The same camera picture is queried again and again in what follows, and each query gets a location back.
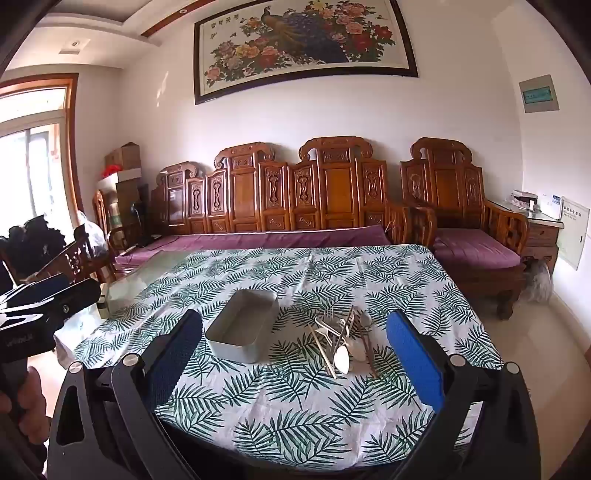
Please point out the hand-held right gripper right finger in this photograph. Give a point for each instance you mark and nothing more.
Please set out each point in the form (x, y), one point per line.
(412, 355)

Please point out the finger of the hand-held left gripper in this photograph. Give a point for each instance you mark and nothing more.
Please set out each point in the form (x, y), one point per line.
(74, 300)
(41, 288)

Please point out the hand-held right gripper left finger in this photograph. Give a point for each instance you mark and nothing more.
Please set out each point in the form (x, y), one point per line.
(178, 353)

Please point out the white rectangular tray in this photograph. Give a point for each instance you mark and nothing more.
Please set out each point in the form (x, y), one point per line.
(240, 355)

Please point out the person's left hand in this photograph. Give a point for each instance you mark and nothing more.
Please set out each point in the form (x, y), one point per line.
(32, 401)

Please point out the carved wooden chair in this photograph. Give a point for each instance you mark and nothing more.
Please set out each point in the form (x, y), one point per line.
(74, 261)

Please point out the black cloth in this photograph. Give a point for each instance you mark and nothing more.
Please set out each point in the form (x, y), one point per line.
(32, 240)

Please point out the white long spoon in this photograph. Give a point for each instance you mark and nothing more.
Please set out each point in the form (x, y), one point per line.
(355, 323)

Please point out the clear plastic bag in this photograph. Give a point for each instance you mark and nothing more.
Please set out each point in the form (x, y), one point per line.
(92, 235)

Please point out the metal fork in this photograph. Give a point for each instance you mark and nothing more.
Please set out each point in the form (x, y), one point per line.
(328, 314)

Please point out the tall brown carton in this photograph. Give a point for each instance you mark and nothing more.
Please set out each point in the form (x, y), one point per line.
(127, 205)

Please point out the purple armchair cushion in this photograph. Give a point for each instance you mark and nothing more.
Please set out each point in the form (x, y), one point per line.
(475, 249)

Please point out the white carton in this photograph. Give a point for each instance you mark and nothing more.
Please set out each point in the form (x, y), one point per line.
(121, 182)

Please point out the leaf print tablecloth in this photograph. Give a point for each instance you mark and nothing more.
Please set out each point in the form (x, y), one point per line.
(300, 415)

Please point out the wooden framed window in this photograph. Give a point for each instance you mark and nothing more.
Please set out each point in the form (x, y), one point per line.
(27, 152)

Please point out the purple sofa cushion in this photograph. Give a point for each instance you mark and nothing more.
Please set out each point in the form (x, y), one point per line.
(277, 237)

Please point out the brown cardboard box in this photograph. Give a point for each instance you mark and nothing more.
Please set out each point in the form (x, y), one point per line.
(124, 155)

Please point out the carved wooden sofa bench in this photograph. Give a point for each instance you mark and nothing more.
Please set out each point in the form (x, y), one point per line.
(244, 194)

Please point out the carved wooden armchair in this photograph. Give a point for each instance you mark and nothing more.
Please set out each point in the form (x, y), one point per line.
(443, 184)

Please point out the wooden side table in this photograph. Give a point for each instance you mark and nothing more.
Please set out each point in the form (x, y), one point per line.
(540, 235)

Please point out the tissue box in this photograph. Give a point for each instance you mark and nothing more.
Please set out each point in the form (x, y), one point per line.
(524, 199)

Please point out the white box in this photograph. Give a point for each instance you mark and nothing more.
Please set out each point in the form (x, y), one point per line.
(551, 206)

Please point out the white wall cabinet door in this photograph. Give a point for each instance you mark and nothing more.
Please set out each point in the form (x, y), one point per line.
(571, 233)

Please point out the grey wall panel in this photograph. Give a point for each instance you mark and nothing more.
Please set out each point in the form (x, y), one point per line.
(539, 93)

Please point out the peacock wall painting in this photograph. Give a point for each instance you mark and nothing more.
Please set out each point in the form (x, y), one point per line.
(300, 46)

